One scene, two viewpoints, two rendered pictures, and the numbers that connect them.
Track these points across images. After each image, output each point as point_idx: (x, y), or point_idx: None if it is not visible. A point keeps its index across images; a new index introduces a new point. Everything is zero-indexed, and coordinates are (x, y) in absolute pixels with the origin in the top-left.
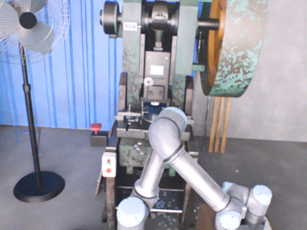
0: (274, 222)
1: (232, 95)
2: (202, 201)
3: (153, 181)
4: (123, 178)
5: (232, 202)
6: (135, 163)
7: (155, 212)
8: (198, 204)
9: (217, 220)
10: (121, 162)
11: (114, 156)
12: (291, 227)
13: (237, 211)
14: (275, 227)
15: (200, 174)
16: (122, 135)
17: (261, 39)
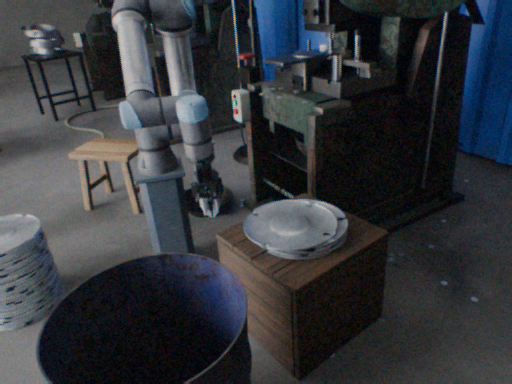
0: (483, 333)
1: (367, 0)
2: (403, 242)
3: (172, 88)
4: (289, 149)
5: (138, 94)
6: (274, 117)
7: None
8: (391, 241)
9: (275, 204)
10: (264, 112)
11: (241, 93)
12: (509, 362)
13: (132, 104)
14: (470, 338)
15: (125, 47)
16: (278, 78)
17: None
